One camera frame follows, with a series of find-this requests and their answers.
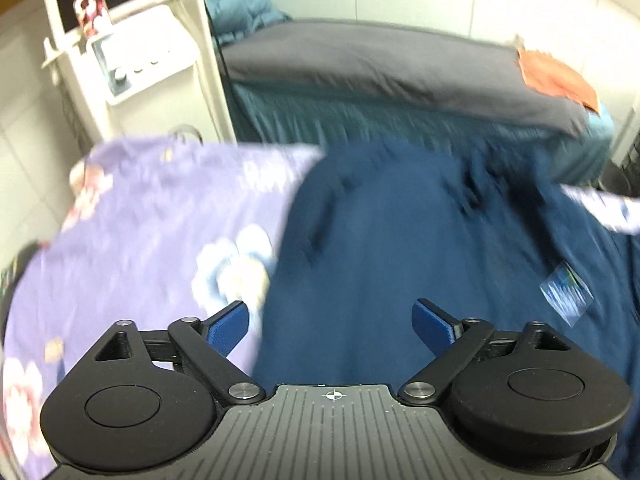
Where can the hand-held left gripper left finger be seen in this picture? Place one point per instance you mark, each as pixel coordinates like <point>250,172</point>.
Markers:
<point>230,326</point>

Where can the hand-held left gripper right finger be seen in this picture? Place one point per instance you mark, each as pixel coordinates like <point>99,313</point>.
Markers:
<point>431,327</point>

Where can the navy blue garment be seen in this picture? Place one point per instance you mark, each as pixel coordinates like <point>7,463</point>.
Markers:
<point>390,240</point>

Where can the purple floral bedsheet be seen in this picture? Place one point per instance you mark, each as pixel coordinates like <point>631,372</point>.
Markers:
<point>140,230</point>

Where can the shiny garment tag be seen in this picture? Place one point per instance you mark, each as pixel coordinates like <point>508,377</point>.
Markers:
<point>566,292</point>

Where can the white and blue object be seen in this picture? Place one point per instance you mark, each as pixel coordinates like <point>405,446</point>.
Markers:
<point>600,205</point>

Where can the teal bed skirt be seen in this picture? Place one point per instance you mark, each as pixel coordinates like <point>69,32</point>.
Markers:
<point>350,115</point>

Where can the grey massage bed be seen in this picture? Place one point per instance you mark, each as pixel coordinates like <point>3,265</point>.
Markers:
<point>360,60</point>

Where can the white equipment cart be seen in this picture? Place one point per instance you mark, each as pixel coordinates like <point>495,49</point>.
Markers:
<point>165,55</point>

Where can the orange cloth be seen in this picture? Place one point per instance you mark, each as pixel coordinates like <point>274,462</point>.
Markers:
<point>555,77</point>

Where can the blue pillow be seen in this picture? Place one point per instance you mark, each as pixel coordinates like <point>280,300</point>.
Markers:
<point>240,10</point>

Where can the pink photo card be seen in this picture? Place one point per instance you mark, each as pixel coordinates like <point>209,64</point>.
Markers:
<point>92,12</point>

